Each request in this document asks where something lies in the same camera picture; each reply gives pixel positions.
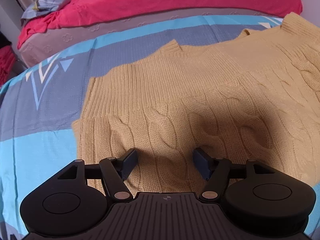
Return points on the tan cable-knit cardigan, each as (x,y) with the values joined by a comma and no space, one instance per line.
(254,97)

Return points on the blue grey patterned bedspread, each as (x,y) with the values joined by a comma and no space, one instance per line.
(39,105)

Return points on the red clothes pile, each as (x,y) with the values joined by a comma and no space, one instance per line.
(7,60)

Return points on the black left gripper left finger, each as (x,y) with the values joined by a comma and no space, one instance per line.
(114,172)

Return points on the grey embossed mattress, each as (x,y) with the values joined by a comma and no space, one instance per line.
(226,23)

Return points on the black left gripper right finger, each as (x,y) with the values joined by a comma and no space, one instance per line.
(215,171)

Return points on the crumpled light blue cloth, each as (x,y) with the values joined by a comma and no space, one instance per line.
(43,7)

